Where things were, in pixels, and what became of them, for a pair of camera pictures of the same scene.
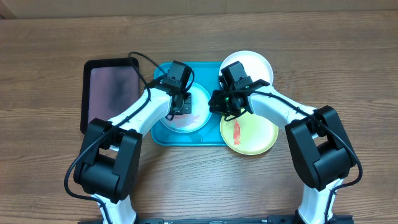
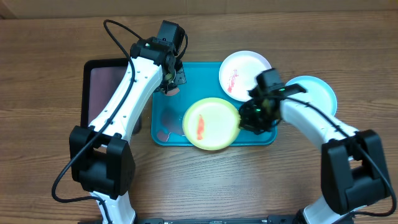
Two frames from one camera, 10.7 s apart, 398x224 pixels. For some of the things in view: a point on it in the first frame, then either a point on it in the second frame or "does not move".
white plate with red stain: (255, 65) does not move
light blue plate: (201, 111) to (318, 93)
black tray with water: (108, 87) does not move
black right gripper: (220, 109) to (250, 123)
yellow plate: (249, 134) to (211, 124)
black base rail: (334, 219) does not move
